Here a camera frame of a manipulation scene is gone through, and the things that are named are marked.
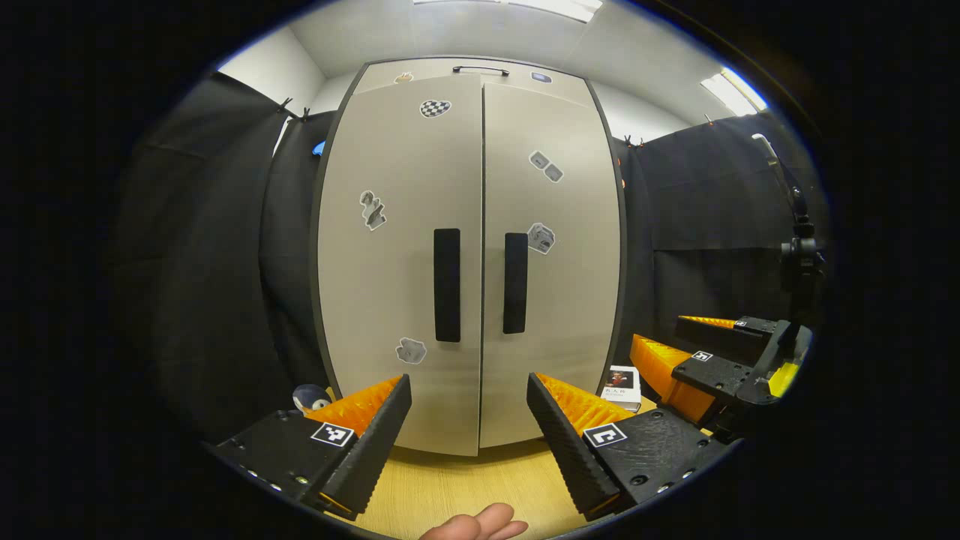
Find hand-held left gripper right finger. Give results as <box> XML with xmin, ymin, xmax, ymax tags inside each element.
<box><xmin>526</xmin><ymin>373</ymin><xmax>732</xmax><ymax>522</ymax></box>

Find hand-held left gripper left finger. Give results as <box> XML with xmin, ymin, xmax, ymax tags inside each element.
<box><xmin>214</xmin><ymin>373</ymin><xmax>413</xmax><ymax>521</ymax></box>

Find white shoe cabinet door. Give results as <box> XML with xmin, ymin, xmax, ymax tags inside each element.
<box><xmin>480</xmin><ymin>81</ymin><xmax>623</xmax><ymax>449</ymax></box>
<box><xmin>316</xmin><ymin>75</ymin><xmax>485</xmax><ymax>457</ymax></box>

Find white shoe cabinet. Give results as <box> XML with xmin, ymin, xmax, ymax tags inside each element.
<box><xmin>310</xmin><ymin>56</ymin><xmax>629</xmax><ymax>458</ymax></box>

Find dark round plush toy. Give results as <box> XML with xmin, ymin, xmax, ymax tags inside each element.
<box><xmin>292</xmin><ymin>384</ymin><xmax>333</xmax><ymax>416</ymax></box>

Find white book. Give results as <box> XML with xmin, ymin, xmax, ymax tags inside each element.
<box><xmin>603</xmin><ymin>365</ymin><xmax>643</xmax><ymax>414</ymax></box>

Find ceiling light panel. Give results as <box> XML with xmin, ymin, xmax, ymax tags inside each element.
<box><xmin>700</xmin><ymin>67</ymin><xmax>768</xmax><ymax>118</ymax></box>
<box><xmin>412</xmin><ymin>0</ymin><xmax>603</xmax><ymax>24</ymax></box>

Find black door handle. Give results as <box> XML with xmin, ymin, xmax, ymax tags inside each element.
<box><xmin>433</xmin><ymin>228</ymin><xmax>462</xmax><ymax>344</ymax></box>
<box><xmin>502</xmin><ymin>232</ymin><xmax>530</xmax><ymax>335</ymax></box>

